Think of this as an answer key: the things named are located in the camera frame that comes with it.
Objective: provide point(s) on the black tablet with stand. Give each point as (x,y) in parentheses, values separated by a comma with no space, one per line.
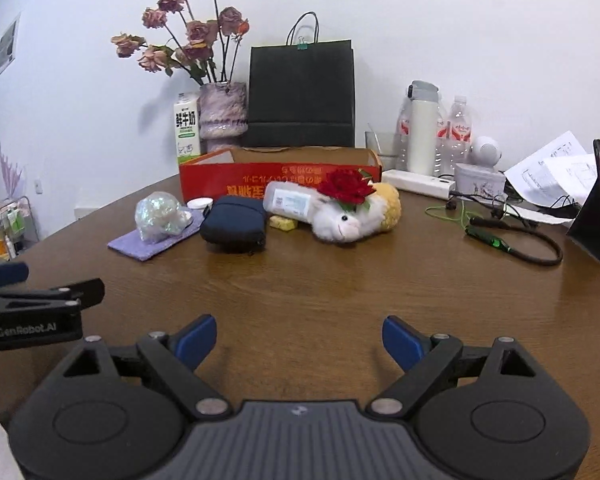
(597,210)

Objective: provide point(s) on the wooden desktop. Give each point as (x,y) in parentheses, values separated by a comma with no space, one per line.
(300,275)

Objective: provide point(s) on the yellow sponge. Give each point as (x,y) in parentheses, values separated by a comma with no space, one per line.
(281,223)

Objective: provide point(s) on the framed wall picture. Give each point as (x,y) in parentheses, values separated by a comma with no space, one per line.
(8,45)

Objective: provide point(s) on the dried pink roses bouquet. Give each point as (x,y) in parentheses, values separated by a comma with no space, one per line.
(195,35)

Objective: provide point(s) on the white round camera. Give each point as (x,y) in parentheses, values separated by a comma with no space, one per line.
(486,151)

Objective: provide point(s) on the purple textured vase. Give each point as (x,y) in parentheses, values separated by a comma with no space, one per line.
(222,110)

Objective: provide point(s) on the red cardboard box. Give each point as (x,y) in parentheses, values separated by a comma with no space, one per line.
(240,175)

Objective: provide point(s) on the white power strip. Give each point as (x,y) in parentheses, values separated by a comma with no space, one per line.
(415,182)

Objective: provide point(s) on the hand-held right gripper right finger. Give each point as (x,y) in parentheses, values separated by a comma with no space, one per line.
(399,341)

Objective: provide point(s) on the purple cloth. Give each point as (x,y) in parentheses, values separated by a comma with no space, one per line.
(130,247)

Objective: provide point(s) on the clear drinking glass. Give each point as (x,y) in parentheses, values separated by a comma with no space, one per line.
(382,147)

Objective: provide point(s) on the red artificial rose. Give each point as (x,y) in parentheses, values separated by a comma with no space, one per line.
(345,187)

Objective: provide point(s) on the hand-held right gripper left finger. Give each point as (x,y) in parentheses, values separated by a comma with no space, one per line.
(200,341)

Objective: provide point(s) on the clear plastic bottle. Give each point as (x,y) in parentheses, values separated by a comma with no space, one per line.
(290,202)

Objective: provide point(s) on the white thermos bottle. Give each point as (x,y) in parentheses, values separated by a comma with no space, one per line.
(422,135)

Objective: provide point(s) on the white green milk carton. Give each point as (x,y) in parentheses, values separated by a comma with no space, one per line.
(186,130)

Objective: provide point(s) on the green binder clip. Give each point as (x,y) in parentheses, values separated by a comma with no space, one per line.
(302,46)

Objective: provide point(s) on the purple flower wall sticker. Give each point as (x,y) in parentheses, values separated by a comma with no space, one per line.
(10,170)

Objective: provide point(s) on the white round jar lid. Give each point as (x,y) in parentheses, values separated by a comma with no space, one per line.
(200,204)

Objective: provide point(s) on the white wall socket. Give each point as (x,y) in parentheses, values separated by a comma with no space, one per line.
(38,186)

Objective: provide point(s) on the white tissue box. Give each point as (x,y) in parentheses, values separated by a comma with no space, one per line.
(480,182)

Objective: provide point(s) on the metal rack with toiletries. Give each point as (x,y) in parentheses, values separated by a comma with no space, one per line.
(7,230)

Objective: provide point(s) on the iridescent bag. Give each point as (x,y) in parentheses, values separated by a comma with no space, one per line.
(160,217)

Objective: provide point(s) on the red label water bottle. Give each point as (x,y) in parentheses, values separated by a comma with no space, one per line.
(441,145)
(403,125)
(460,135)

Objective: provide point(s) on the black paper bag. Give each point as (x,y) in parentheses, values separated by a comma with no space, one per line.
(301,90)

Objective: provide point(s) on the navy zip pouch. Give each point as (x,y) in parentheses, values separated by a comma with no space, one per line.
(232,225)

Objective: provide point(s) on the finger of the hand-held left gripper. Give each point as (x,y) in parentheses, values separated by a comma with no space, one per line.
(87,291)
(5,274)

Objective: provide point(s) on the white yellow plush toy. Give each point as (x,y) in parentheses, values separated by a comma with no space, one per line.
(342,225)

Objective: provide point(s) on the black neckband earphones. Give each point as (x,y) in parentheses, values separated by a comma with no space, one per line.
(495,242)

